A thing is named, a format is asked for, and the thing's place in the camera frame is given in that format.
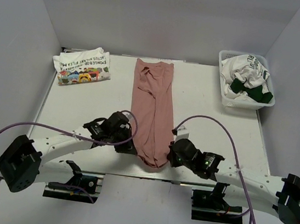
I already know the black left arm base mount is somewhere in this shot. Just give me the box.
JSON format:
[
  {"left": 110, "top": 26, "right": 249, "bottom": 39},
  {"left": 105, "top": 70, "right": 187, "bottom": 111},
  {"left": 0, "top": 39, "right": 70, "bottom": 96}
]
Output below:
[{"left": 43, "top": 171, "right": 105, "bottom": 204}]

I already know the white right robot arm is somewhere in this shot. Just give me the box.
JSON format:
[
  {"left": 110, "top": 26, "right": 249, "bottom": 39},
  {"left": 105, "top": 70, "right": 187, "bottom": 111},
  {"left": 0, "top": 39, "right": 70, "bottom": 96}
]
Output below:
[{"left": 168, "top": 139, "right": 300, "bottom": 224}]

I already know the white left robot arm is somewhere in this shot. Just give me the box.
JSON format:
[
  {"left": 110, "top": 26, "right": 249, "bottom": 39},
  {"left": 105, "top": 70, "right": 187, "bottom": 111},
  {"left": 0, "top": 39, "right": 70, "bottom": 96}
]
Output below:
[{"left": 0, "top": 110, "right": 138, "bottom": 196}]

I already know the dark green t-shirt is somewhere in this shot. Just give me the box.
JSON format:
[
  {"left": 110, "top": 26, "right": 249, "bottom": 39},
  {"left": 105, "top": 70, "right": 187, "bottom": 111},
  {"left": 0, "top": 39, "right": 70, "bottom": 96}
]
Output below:
[{"left": 230, "top": 78, "right": 273, "bottom": 104}]

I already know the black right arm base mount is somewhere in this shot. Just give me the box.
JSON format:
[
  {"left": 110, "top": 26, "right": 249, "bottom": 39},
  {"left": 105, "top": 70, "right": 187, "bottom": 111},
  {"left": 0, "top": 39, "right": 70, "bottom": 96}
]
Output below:
[{"left": 191, "top": 189, "right": 243, "bottom": 224}]

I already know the white t-shirt green lettering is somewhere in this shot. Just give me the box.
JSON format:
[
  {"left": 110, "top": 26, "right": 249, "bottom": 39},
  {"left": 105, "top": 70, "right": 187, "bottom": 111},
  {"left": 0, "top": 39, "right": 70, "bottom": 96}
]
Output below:
[{"left": 220, "top": 54, "right": 270, "bottom": 93}]

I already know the white plastic laundry basket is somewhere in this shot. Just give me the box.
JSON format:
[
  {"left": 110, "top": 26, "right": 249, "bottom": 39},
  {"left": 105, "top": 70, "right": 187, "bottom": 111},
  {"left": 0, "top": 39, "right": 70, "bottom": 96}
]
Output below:
[{"left": 219, "top": 50, "right": 275, "bottom": 110}]

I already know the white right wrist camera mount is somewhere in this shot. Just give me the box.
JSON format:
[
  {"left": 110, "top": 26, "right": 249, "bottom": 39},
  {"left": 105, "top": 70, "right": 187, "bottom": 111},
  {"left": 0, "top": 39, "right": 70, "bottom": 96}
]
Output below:
[{"left": 174, "top": 125, "right": 189, "bottom": 141}]

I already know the pink t-shirt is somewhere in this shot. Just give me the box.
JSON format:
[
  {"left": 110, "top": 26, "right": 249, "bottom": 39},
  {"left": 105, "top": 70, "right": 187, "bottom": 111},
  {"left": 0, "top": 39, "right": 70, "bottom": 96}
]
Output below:
[{"left": 131, "top": 59, "right": 174, "bottom": 168}]

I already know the folded white cartoon print t-shirt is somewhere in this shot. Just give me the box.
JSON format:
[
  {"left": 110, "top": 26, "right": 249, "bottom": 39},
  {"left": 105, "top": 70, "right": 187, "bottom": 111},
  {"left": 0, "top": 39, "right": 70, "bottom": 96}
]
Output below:
[{"left": 53, "top": 47, "right": 111, "bottom": 86}]

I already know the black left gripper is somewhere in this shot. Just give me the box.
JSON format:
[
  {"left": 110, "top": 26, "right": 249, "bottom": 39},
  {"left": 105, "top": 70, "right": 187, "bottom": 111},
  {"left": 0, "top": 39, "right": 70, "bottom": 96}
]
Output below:
[{"left": 108, "top": 124, "right": 140, "bottom": 155}]

